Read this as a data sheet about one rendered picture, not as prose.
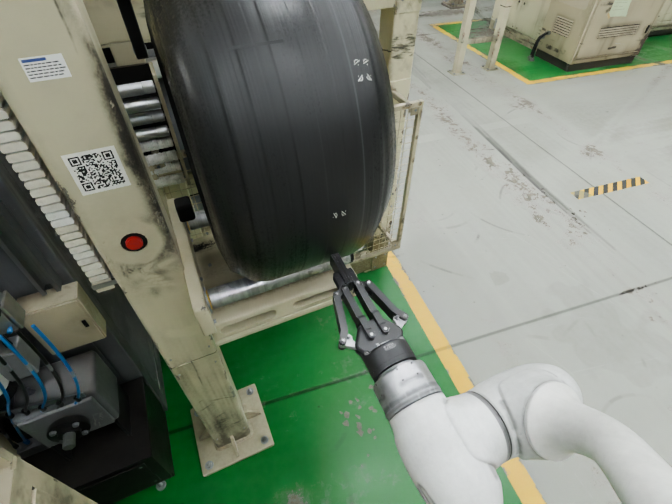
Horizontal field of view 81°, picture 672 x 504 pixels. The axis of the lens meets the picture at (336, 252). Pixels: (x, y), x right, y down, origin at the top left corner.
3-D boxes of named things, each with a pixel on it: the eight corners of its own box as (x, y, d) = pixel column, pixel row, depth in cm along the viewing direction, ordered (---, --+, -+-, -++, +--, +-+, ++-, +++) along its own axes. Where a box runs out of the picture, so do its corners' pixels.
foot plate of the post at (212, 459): (203, 477, 141) (201, 474, 138) (190, 410, 158) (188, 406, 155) (274, 445, 149) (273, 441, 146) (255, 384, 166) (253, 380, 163)
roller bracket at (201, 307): (204, 338, 84) (192, 311, 77) (176, 226, 109) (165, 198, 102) (220, 333, 85) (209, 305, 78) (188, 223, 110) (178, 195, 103)
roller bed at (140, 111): (119, 202, 109) (67, 96, 88) (116, 174, 118) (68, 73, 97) (191, 184, 115) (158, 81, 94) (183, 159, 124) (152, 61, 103)
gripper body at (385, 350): (425, 351, 59) (394, 302, 64) (375, 373, 56) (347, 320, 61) (414, 370, 64) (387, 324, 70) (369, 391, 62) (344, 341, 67)
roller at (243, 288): (200, 288, 83) (204, 294, 87) (206, 307, 82) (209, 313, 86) (348, 241, 94) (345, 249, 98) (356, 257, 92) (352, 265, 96)
